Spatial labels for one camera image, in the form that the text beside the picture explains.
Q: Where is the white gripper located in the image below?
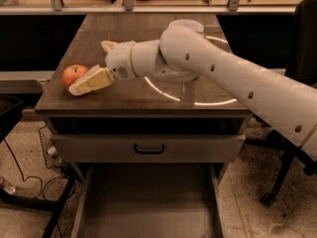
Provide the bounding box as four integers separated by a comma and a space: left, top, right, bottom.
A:
68, 41, 137, 96

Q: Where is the red yellow apple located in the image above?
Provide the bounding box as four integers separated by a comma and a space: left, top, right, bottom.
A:
61, 64, 88, 89

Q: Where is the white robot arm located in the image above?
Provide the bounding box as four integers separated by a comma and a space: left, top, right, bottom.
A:
69, 25, 317, 158

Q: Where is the grey top drawer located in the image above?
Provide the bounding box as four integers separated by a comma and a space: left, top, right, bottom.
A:
52, 134, 245, 163

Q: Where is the grey drawer cabinet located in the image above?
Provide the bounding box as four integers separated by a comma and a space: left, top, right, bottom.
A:
34, 13, 259, 238

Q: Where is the open grey middle drawer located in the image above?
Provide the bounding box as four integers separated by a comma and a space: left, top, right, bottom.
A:
71, 164, 229, 238

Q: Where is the white ceramic bowl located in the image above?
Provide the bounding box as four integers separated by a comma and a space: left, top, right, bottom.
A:
169, 19, 204, 33

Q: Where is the black stand on left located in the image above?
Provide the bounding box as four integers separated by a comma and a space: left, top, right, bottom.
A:
0, 95, 79, 238

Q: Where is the plastic bottle on floor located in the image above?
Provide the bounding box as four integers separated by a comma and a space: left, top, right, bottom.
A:
0, 176, 16, 194

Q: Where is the black office chair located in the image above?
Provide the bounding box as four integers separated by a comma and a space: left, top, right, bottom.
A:
245, 0, 317, 208

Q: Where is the grey shelf rail frame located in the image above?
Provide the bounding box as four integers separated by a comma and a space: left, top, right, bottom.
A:
0, 0, 302, 15

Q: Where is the black drawer handle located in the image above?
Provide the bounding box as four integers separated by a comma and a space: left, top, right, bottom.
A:
134, 144, 165, 155

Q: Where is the wire mesh basket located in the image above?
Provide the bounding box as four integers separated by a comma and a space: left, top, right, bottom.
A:
39, 126, 70, 178

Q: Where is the black floor cable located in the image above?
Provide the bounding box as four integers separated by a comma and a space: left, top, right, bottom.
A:
3, 138, 77, 238

